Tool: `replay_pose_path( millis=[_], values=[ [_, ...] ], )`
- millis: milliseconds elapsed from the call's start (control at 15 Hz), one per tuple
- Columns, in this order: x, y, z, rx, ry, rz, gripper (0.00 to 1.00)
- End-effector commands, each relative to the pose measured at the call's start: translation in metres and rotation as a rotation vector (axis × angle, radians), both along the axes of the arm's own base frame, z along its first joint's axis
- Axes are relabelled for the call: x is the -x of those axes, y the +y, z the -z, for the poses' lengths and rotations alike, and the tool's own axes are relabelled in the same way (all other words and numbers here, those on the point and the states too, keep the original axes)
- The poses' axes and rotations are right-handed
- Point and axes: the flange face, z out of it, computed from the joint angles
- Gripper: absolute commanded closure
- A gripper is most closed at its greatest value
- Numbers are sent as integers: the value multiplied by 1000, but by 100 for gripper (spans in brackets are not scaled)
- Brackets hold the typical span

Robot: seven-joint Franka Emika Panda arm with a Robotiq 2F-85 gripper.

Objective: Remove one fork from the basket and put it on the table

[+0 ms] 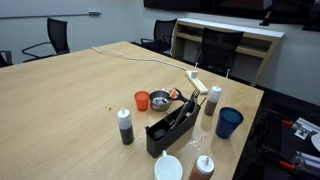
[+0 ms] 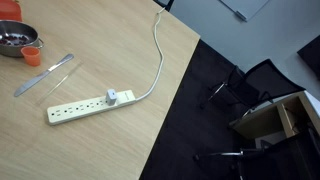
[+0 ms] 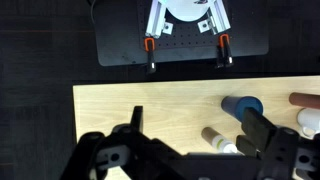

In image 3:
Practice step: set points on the left aluminium rail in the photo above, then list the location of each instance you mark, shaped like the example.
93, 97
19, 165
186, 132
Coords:
157, 24

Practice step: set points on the blue plastic cup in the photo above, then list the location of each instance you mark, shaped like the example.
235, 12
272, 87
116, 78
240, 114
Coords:
235, 106

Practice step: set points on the brown sauce squeeze bottle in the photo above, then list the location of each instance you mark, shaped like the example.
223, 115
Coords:
220, 143

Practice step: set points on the left orange black clamp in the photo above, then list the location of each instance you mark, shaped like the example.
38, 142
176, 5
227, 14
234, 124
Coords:
149, 44

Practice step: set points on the aluminium rail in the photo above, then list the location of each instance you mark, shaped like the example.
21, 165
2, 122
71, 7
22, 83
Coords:
217, 19
157, 24

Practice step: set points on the orange black clamp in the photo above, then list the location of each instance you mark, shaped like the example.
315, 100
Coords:
149, 44
224, 55

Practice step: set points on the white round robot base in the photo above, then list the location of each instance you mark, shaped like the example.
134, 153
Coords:
187, 10

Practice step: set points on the right aluminium rail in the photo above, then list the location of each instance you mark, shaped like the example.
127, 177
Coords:
217, 19

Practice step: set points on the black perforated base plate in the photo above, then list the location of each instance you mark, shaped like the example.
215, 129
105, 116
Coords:
120, 27

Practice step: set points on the red-brown sauce squeeze bottle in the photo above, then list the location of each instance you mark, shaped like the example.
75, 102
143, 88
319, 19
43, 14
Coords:
305, 100

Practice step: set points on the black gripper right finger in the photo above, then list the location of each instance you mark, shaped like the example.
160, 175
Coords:
258, 132

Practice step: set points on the right orange black clamp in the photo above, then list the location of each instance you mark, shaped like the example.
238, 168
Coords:
224, 55

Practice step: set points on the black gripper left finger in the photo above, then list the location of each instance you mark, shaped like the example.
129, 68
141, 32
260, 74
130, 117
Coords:
137, 118

